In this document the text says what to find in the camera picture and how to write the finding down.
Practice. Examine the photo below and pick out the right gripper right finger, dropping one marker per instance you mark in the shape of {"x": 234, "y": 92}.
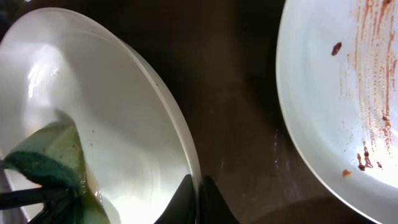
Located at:
{"x": 213, "y": 208}

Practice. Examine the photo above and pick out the dark brown serving tray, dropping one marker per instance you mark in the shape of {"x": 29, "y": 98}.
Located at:
{"x": 217, "y": 58}

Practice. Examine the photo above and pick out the white plate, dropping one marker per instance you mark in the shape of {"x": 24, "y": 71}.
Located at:
{"x": 57, "y": 64}
{"x": 336, "y": 71}

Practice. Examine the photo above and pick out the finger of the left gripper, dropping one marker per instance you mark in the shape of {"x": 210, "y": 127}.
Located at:
{"x": 20, "y": 198}

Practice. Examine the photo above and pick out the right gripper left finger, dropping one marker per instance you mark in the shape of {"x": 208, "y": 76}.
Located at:
{"x": 182, "y": 207}

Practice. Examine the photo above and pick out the green and yellow sponge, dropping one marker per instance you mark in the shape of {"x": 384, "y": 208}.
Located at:
{"x": 53, "y": 158}

